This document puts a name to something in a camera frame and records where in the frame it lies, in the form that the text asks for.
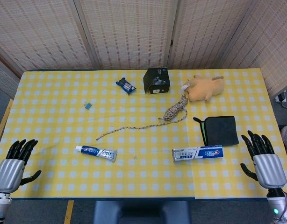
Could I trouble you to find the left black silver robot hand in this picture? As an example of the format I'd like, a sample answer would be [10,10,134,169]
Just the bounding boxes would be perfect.
[0,139,42,193]

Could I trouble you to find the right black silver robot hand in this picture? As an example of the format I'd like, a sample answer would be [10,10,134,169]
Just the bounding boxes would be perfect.
[240,130,287,189]

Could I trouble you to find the blue white toothpaste box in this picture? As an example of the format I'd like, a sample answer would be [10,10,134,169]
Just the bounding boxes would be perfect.
[172,145,224,162]

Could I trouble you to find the blue white toothpaste tube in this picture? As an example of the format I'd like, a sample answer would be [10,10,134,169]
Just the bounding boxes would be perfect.
[75,145,118,163]

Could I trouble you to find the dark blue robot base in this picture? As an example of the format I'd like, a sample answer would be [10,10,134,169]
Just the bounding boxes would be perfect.
[93,200,191,224]

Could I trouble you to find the black cardboard box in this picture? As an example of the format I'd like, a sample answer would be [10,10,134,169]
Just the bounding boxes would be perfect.
[143,68,170,95]

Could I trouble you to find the dark grey cloth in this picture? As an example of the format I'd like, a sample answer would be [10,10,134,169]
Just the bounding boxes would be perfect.
[193,115,240,147]

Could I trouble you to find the white power strip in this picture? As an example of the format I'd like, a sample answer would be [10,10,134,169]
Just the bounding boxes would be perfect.
[275,90,287,103]

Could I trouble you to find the woven folding screen panel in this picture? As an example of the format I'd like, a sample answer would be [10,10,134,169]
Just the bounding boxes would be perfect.
[0,48,21,100]
[0,0,97,72]
[73,0,181,70]
[168,0,260,70]
[219,0,287,98]

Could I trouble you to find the yellow plush toy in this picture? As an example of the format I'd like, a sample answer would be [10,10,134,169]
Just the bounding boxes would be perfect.
[181,74,225,102]

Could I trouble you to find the yellow white checked tablecloth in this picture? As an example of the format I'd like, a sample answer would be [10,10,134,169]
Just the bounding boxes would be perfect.
[0,68,287,200]

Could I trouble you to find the blue snack packet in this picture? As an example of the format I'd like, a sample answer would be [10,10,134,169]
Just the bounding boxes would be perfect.
[115,77,137,95]

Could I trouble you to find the speckled braided rope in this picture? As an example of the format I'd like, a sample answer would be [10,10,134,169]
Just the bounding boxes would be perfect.
[95,94,188,141]

